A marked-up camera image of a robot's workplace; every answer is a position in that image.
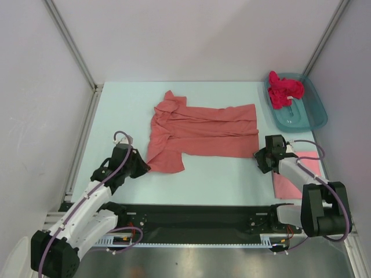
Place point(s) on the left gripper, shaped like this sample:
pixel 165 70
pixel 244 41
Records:
pixel 143 168

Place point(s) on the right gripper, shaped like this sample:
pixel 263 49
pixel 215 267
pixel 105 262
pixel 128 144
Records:
pixel 264 167

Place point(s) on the salmon t shirt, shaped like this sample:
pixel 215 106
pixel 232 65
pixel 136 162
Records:
pixel 177 128

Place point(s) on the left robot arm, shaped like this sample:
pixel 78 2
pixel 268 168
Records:
pixel 58 251

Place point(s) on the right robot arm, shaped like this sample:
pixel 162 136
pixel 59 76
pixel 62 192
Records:
pixel 324 210

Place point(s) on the folded pink t shirt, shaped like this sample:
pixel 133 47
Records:
pixel 289 185

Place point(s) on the teal plastic bin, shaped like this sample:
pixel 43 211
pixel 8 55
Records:
pixel 305 114

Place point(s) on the crimson t shirt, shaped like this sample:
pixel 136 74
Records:
pixel 282 91

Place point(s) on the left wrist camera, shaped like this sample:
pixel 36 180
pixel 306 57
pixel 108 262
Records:
pixel 123 140

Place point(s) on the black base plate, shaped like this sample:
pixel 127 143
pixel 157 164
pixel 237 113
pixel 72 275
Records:
pixel 178 220

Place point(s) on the white cable duct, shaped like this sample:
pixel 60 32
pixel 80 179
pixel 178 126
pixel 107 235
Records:
pixel 118 242

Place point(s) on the left aluminium post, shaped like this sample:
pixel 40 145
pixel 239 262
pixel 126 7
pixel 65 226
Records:
pixel 66 35

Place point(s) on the aluminium post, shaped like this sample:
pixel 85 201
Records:
pixel 66 35
pixel 334 21

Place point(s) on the right aluminium post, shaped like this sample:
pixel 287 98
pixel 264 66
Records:
pixel 334 21

